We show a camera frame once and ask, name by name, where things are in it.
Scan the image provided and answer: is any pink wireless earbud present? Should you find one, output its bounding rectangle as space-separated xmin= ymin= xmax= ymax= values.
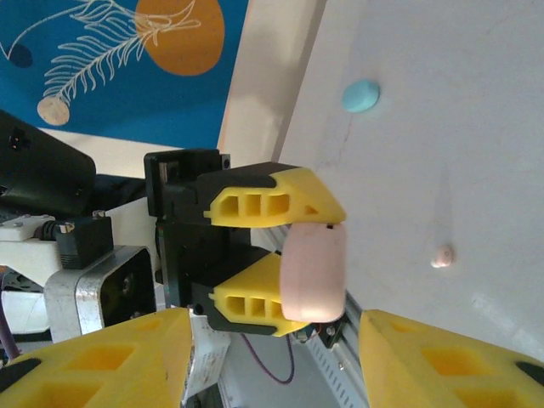
xmin=429 ymin=243 xmax=456 ymax=269

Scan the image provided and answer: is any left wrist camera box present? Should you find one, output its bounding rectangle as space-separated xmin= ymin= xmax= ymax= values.
xmin=0 ymin=216 xmax=156 ymax=343

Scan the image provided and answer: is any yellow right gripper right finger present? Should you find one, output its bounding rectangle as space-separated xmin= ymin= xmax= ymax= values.
xmin=358 ymin=309 xmax=544 ymax=408

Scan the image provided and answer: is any white printed label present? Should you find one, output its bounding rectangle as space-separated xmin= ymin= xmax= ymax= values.
xmin=181 ymin=312 xmax=233 ymax=405

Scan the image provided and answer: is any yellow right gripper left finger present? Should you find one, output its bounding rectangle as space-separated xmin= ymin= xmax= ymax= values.
xmin=0 ymin=308 xmax=192 ymax=408

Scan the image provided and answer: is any slotted grey cable duct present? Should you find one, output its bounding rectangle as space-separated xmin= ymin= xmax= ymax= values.
xmin=297 ymin=335 xmax=371 ymax=408

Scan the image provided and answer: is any light blue earbud charging case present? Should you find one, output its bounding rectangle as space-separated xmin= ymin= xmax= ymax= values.
xmin=342 ymin=79 xmax=380 ymax=115

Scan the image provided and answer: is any black controller board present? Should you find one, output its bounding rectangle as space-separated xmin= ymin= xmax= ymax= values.
xmin=292 ymin=320 xmax=345 ymax=348

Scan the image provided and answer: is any pink earbud charging case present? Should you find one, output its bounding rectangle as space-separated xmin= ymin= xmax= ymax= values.
xmin=279 ymin=223 xmax=349 ymax=323

